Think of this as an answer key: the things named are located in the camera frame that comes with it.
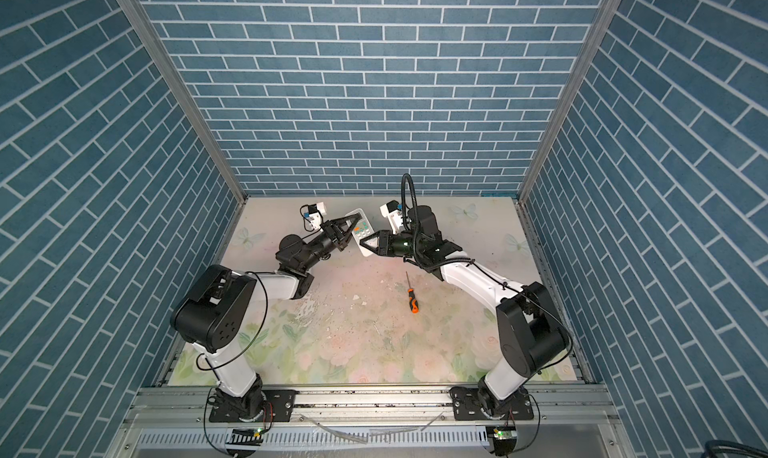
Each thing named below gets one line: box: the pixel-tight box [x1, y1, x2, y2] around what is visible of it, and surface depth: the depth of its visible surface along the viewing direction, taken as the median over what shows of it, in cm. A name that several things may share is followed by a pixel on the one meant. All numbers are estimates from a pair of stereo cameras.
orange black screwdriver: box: [405, 271, 419, 314], surface depth 93 cm
